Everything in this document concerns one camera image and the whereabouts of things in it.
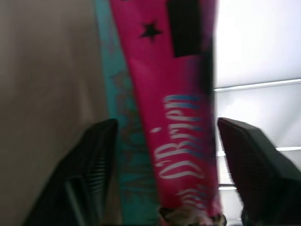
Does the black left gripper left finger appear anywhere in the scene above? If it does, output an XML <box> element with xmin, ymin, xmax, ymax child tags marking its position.
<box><xmin>23</xmin><ymin>118</ymin><xmax>119</xmax><ymax>226</ymax></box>

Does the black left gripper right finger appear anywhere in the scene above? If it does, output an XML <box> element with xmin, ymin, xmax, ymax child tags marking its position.
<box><xmin>217</xmin><ymin>117</ymin><xmax>301</xmax><ymax>226</ymax></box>

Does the pink and teal book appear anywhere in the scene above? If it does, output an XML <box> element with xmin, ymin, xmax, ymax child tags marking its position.
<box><xmin>95</xmin><ymin>0</ymin><xmax>228</xmax><ymax>226</ymax></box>

